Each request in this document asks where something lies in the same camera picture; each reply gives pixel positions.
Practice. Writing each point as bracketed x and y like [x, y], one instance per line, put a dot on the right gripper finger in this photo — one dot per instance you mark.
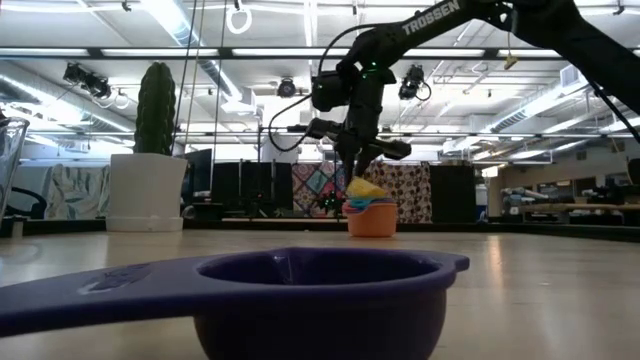
[367, 162]
[350, 167]

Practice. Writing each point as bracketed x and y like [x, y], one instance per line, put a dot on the yellow measuring cup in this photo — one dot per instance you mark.
[365, 189]

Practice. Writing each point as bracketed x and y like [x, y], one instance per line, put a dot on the teal measuring cup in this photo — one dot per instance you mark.
[365, 203]

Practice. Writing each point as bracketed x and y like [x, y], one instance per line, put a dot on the blue measuring cup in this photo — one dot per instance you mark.
[387, 200]

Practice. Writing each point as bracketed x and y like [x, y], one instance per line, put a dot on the orange measuring cup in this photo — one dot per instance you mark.
[372, 222]

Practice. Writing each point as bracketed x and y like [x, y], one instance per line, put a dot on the purple measuring cup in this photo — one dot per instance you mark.
[320, 305]

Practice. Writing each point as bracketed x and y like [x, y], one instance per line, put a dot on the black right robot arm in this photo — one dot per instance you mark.
[575, 35]

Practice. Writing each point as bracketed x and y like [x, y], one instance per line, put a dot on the colourful geometric quilt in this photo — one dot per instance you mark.
[317, 182]

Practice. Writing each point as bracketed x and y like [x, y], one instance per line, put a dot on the small lit tree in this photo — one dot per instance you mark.
[330, 201]

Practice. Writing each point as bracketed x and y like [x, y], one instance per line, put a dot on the floral patterned cloth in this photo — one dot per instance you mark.
[407, 192]

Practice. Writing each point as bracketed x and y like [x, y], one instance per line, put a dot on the white cylinder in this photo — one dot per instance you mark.
[280, 152]

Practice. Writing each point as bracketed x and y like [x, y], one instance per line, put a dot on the black cabinet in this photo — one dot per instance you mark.
[452, 192]

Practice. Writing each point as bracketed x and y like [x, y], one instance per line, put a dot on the black partition panel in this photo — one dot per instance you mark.
[252, 187]

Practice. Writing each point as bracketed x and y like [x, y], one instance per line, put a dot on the black computer monitor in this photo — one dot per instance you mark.
[199, 175]

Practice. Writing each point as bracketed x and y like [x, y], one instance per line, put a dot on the yellow hanging tag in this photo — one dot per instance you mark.
[510, 62]

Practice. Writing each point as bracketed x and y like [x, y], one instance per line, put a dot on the tall green cactus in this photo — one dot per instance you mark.
[156, 110]

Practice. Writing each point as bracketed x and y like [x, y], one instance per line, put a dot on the white planter pot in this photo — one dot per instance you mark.
[147, 185]

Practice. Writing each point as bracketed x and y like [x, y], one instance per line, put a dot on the wooden desk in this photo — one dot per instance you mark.
[570, 206]

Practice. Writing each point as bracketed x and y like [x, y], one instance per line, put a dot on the white ceiling air vent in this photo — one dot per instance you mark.
[570, 75]

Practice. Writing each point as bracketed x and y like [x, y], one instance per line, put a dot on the leaf patterned cloth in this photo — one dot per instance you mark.
[75, 190]

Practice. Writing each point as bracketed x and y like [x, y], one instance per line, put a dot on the black ceiling lamp cluster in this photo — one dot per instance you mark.
[87, 80]

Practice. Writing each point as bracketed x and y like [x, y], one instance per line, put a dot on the black office chair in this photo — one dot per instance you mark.
[27, 197]

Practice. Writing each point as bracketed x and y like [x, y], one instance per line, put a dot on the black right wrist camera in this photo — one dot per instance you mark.
[330, 92]

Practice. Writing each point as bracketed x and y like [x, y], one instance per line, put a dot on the black ceiling camera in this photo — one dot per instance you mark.
[412, 82]

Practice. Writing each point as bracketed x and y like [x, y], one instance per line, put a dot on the black metal frame stand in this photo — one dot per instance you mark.
[265, 129]

